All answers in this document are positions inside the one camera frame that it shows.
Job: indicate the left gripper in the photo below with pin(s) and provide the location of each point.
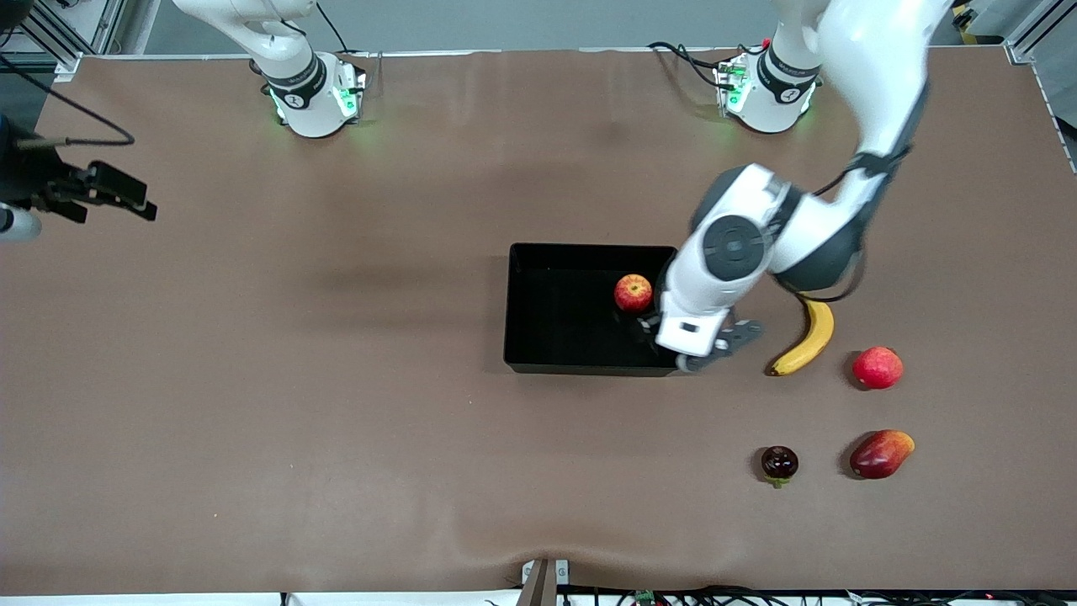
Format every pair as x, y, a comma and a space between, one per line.
649, 325

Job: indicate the red apple on table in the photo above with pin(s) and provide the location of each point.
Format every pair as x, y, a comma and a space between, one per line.
878, 368

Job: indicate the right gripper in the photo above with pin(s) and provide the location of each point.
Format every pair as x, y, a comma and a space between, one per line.
32, 179

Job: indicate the black plastic box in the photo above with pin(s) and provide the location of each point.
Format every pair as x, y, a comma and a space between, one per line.
564, 320

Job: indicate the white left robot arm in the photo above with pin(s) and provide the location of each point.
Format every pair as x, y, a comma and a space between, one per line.
875, 76

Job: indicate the yellow banana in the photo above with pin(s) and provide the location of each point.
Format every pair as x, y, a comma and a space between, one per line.
814, 337

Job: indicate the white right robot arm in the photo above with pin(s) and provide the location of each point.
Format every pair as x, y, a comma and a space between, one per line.
303, 101

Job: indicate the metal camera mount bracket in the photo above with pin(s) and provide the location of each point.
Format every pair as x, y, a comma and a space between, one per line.
543, 582

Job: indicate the red orange mango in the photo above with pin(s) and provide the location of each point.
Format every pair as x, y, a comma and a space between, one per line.
880, 454

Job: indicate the aluminium frame profile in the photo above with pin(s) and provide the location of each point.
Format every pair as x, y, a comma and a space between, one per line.
50, 38
1039, 29

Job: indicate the brown table cover sheet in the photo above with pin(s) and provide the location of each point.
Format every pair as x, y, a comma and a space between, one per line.
336, 421

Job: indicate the dark purple mangosteen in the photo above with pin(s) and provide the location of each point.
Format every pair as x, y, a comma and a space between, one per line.
780, 462

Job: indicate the red yellow apple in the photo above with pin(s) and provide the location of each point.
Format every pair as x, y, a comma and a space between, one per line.
633, 293

